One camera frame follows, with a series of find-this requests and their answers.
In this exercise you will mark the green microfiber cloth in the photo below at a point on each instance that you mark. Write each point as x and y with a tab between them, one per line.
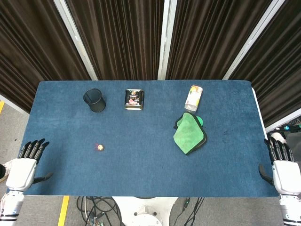
189	134

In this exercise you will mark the white frame post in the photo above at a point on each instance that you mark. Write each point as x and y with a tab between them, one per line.
252	42
77	42
165	40

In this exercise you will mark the dark brown curtain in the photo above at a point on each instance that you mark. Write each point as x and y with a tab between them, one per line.
120	40
277	77
211	40
28	51

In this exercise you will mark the blue table mat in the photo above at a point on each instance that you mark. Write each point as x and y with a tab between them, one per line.
145	164

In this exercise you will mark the dark square tin box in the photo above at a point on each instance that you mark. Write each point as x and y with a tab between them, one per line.
134	100

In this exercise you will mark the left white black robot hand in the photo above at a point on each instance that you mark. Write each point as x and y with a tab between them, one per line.
21	170

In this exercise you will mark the white pink shoe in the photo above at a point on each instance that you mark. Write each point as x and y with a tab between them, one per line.
278	137

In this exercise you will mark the green round lid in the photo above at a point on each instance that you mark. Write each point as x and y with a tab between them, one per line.
200	120

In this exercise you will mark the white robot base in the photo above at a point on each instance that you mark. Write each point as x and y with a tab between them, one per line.
145	210

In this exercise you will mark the white printed bottle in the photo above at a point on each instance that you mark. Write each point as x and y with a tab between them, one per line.
194	97

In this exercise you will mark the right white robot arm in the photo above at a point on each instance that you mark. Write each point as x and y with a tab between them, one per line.
290	209

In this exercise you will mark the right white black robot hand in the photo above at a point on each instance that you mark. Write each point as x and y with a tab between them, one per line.
285	173

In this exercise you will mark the black mesh pen holder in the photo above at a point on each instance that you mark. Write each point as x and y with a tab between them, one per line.
95	101

